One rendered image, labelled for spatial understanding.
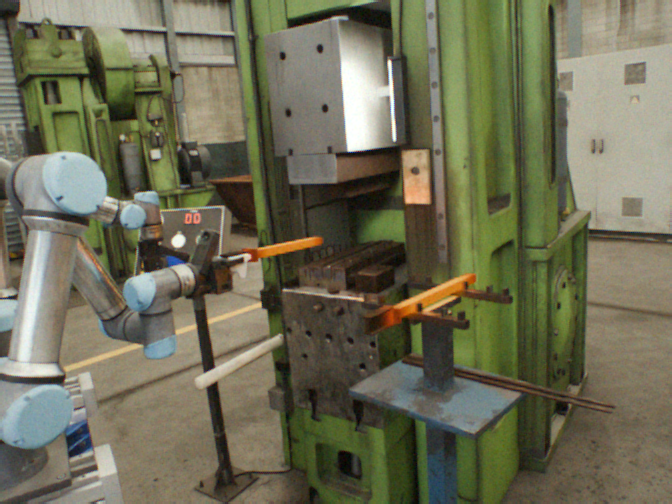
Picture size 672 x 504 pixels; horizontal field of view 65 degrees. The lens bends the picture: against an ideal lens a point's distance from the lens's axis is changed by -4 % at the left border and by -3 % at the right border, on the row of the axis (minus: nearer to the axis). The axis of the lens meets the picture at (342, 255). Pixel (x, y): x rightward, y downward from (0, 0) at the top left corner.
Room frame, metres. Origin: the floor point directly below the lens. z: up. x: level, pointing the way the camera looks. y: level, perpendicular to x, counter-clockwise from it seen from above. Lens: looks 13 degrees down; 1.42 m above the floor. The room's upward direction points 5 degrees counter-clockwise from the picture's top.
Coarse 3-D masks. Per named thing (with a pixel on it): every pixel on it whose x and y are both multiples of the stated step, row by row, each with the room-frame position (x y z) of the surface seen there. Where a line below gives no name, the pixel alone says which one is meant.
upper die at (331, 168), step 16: (288, 160) 1.84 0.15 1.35; (304, 160) 1.80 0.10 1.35; (320, 160) 1.76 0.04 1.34; (336, 160) 1.73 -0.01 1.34; (352, 160) 1.80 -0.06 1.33; (368, 160) 1.89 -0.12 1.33; (384, 160) 1.98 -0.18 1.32; (304, 176) 1.80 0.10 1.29; (320, 176) 1.76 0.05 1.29; (336, 176) 1.73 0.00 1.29; (352, 176) 1.80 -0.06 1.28
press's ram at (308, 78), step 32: (288, 32) 1.81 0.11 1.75; (320, 32) 1.74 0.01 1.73; (352, 32) 1.76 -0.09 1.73; (384, 32) 1.92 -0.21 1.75; (288, 64) 1.81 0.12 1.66; (320, 64) 1.74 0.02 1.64; (352, 64) 1.75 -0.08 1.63; (384, 64) 1.91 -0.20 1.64; (288, 96) 1.82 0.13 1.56; (320, 96) 1.75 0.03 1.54; (352, 96) 1.74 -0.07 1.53; (384, 96) 1.90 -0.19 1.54; (288, 128) 1.83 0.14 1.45; (320, 128) 1.75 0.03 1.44; (352, 128) 1.72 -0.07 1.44; (384, 128) 1.89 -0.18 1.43
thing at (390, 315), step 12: (468, 276) 1.44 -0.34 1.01; (444, 288) 1.34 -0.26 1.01; (456, 288) 1.38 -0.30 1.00; (408, 300) 1.27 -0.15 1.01; (420, 300) 1.27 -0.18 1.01; (432, 300) 1.30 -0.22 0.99; (372, 312) 1.17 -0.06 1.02; (384, 312) 1.17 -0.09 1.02; (396, 312) 1.19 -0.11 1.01; (408, 312) 1.23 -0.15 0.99; (372, 324) 1.15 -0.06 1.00; (384, 324) 1.18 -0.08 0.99
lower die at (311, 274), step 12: (384, 240) 2.10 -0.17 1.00; (348, 252) 1.98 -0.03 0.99; (372, 252) 1.94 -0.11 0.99; (384, 252) 1.94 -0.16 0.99; (396, 252) 2.01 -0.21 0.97; (312, 264) 1.82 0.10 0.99; (336, 264) 1.77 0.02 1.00; (348, 264) 1.77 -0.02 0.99; (360, 264) 1.81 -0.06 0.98; (396, 264) 2.01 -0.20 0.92; (300, 276) 1.83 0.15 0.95; (312, 276) 1.80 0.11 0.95; (324, 276) 1.77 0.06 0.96; (336, 276) 1.75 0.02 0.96; (348, 288) 1.74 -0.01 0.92
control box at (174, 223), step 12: (168, 216) 2.02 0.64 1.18; (180, 216) 2.01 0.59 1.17; (192, 216) 1.99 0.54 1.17; (204, 216) 1.99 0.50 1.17; (216, 216) 1.98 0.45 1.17; (228, 216) 2.02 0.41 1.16; (168, 228) 1.99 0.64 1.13; (180, 228) 1.98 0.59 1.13; (192, 228) 1.97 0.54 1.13; (204, 228) 1.96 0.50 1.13; (216, 228) 1.95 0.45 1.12; (228, 228) 2.01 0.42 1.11; (168, 240) 1.97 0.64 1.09; (192, 240) 1.95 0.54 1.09; (228, 240) 1.99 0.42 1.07; (192, 252) 1.93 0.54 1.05; (216, 252) 1.91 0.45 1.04; (228, 252) 1.98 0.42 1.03
